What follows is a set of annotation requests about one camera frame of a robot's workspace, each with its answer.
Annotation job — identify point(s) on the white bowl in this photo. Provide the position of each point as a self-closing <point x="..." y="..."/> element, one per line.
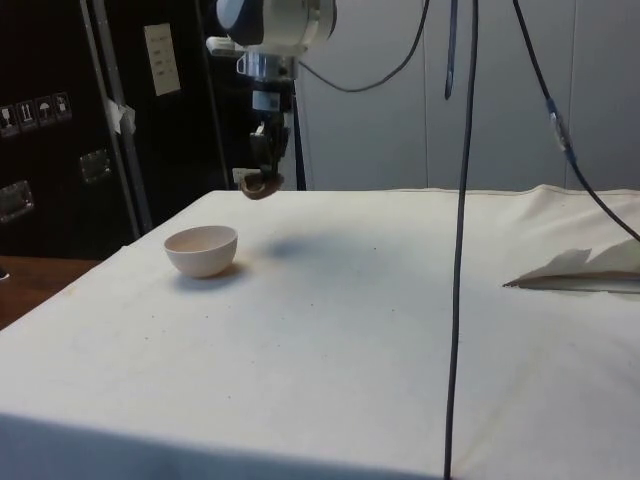
<point x="202" y="255"/>

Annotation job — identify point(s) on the pale locker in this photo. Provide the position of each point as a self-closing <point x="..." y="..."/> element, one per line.
<point x="370" y="140"/>
<point x="500" y="100"/>

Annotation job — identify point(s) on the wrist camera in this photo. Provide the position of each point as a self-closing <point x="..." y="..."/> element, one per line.
<point x="220" y="44"/>

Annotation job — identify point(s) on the black cabinet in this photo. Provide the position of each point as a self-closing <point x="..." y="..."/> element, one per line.
<point x="50" y="60"/>

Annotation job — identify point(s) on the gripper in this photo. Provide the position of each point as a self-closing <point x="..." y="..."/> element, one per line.
<point x="272" y="100"/>

